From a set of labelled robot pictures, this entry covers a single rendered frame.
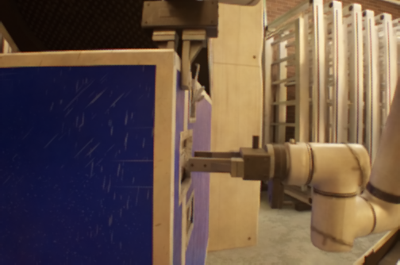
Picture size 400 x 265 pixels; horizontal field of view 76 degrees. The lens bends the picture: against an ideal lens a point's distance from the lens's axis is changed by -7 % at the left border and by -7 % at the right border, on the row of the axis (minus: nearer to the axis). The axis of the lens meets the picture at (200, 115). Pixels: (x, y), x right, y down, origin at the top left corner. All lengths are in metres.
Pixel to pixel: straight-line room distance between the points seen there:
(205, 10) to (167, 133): 0.22
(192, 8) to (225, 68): 1.32
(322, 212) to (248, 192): 1.32
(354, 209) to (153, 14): 0.53
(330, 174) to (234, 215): 1.38
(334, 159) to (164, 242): 0.35
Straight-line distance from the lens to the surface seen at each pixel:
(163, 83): 0.39
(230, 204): 1.87
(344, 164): 0.58
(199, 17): 0.48
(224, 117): 1.77
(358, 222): 0.64
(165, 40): 0.48
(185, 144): 0.63
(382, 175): 0.67
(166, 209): 0.41
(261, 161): 0.52
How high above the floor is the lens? 0.86
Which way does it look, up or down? 1 degrees up
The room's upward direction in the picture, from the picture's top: 1 degrees clockwise
